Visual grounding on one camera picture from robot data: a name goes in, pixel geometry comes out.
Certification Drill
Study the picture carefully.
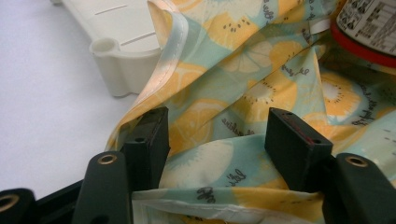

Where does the white plastic tray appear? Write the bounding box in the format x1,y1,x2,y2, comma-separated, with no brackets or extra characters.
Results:
49,0,163,98

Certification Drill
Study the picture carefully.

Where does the red rimmed can white label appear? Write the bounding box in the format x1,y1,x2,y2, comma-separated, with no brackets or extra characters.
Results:
329,0,396,69

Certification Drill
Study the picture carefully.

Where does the white table cover sheet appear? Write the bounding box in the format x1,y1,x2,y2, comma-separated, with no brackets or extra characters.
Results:
0,0,139,200

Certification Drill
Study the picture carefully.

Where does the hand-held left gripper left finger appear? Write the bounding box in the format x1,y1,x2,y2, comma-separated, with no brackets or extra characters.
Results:
120,105,172,192

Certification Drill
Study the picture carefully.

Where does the fruit print drawstring bag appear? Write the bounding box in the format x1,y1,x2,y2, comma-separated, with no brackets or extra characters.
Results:
105,0,396,224

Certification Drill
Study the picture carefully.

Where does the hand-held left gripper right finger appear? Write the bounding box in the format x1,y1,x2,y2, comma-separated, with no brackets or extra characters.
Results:
263,106,334,193

